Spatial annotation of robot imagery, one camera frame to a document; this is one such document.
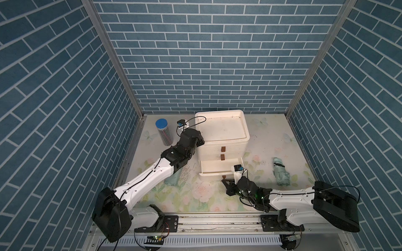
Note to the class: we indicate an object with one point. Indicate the metal corner frame post left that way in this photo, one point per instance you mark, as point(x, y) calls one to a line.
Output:
point(106, 42)

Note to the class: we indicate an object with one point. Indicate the floral table mat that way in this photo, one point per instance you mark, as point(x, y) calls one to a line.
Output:
point(193, 195)

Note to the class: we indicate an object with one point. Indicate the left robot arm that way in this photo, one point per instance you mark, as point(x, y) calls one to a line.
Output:
point(114, 211)

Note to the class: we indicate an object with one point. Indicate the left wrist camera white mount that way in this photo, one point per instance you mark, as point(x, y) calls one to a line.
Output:
point(182, 124)

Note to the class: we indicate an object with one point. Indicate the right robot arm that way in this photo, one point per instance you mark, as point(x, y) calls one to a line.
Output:
point(321, 204)

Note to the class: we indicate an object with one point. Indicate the mint green umbrella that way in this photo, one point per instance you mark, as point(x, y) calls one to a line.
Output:
point(281, 175)
point(173, 180)

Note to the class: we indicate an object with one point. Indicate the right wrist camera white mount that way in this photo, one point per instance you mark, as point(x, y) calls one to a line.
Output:
point(238, 171)

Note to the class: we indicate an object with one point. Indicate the blue-lid clear straw canister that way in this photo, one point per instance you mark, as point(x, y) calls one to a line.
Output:
point(164, 132)

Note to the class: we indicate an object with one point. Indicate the metal corner frame post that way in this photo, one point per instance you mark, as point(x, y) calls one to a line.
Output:
point(344, 12)
point(106, 42)

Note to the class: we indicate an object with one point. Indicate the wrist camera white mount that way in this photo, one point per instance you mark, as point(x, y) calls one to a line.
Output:
point(238, 171)
point(182, 124)

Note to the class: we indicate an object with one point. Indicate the white plastic drawer cabinet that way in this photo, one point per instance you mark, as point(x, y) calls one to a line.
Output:
point(222, 128)

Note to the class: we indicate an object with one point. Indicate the white bottom drawer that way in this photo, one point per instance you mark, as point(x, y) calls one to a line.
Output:
point(217, 170)

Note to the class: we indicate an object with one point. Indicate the metal linear rail base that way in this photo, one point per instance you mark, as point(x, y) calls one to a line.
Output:
point(227, 231)

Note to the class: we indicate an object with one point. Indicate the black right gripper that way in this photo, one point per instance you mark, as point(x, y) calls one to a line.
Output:
point(230, 187)

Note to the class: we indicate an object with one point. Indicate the green circuit board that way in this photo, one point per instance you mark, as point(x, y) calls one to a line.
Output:
point(154, 240)

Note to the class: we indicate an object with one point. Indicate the metal corner frame post right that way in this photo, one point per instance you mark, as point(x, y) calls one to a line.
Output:
point(344, 12)

